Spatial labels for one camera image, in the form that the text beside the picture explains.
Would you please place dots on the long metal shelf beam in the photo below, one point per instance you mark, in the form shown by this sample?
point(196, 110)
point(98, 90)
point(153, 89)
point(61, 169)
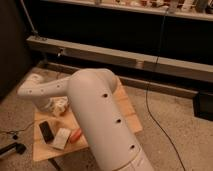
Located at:
point(191, 70)

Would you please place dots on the black tool on floor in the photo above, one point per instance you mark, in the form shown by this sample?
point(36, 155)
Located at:
point(15, 147)

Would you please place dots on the wooden board table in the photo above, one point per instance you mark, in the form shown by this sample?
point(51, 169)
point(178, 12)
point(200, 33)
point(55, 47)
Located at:
point(43, 151)

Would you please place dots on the black smartphone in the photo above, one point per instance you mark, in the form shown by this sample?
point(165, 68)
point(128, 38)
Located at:
point(46, 132)

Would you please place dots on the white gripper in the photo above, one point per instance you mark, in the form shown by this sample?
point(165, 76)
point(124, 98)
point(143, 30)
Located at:
point(57, 106)

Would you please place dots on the white rectangular box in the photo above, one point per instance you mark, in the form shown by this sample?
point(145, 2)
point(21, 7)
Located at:
point(61, 138)

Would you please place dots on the red orange cylindrical object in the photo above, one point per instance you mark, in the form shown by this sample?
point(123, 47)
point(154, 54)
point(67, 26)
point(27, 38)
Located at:
point(75, 136)

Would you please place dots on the black box at right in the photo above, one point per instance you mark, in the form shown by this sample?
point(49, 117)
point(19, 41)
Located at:
point(203, 106)

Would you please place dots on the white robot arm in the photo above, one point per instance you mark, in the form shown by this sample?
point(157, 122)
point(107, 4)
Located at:
point(90, 95)

